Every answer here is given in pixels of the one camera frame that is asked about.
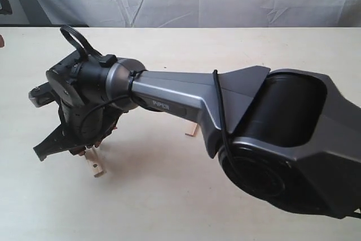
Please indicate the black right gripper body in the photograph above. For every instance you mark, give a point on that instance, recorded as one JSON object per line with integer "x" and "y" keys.
{"x": 87, "y": 126}

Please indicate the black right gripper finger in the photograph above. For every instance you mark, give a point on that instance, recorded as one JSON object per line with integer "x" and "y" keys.
{"x": 54, "y": 143}

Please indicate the wood stick with dots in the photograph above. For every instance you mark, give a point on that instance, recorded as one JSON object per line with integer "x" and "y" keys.
{"x": 95, "y": 163}

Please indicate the plain wood stick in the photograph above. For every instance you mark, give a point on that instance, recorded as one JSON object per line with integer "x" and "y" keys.
{"x": 192, "y": 129}

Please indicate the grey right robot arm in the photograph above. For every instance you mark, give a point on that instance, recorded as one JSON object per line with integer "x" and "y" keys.
{"x": 287, "y": 137}

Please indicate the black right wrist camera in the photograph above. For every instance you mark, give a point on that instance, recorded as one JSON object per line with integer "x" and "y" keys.
{"x": 43, "y": 95}

